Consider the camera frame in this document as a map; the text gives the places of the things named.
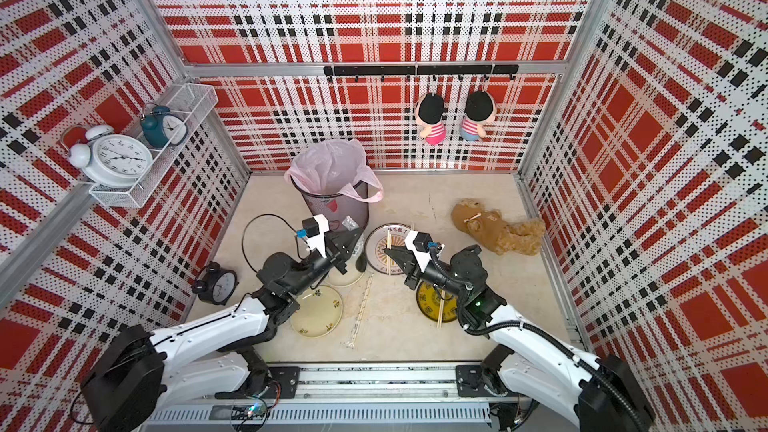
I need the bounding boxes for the disposable chopsticks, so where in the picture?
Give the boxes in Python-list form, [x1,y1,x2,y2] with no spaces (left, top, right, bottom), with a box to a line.
[342,216,359,231]
[345,275,374,349]

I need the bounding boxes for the black wall hook rail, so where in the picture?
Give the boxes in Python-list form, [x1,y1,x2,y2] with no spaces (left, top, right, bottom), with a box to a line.
[323,63,520,80]

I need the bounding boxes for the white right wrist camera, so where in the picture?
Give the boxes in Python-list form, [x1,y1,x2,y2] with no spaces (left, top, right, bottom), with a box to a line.
[403,230,444,273]

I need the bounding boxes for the white twin-bell alarm clock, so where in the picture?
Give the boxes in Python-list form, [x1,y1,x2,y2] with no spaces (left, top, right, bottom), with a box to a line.
[69,124,153,189]

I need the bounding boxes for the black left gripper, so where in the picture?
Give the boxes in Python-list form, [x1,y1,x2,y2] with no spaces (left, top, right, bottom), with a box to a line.
[288,223,362,295]

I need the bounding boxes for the teal alarm clock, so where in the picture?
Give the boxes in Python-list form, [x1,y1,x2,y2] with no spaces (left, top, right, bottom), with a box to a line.
[140,106,188,149]

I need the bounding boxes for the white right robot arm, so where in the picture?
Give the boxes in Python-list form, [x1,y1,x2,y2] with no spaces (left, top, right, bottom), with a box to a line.
[386,246,656,431]

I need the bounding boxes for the blue striped hanging doll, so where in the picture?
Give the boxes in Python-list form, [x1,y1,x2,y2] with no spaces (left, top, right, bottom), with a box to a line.
[460,91,497,142]

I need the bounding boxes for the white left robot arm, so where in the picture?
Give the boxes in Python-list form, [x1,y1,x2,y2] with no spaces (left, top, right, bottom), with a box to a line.
[81,228,362,431]

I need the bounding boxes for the black mesh waste bin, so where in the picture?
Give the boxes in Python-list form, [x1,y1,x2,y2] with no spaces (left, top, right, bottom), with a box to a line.
[291,180,369,232]

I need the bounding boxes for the white plate with teal rim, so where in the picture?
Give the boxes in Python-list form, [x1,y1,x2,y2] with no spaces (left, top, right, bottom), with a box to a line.
[365,223,411,275]

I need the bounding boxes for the yellow patterned plate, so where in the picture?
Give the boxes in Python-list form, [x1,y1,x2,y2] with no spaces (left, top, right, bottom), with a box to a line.
[416,282,458,323]

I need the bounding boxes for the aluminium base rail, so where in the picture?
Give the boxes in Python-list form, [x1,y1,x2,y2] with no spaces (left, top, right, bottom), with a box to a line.
[128,362,601,427]

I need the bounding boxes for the pink striped hanging doll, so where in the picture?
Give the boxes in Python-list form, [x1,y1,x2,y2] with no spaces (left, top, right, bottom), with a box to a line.
[415,93,446,146]

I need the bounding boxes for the brown teddy bear plush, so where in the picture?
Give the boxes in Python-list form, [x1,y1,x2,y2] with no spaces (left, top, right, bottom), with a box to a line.
[451,199,546,256]

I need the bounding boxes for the cream plate with flower print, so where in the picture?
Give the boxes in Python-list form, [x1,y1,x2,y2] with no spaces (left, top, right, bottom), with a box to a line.
[325,237,365,287]

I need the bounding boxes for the black alarm clock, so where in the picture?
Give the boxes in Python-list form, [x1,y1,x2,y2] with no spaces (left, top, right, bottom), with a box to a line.
[192,262,239,305]

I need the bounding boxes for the white wire wall shelf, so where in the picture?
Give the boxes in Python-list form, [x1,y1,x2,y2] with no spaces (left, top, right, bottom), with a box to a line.
[89,83,218,208]

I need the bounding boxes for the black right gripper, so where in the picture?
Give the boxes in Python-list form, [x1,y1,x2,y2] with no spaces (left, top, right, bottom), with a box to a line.
[387,245,469,302]

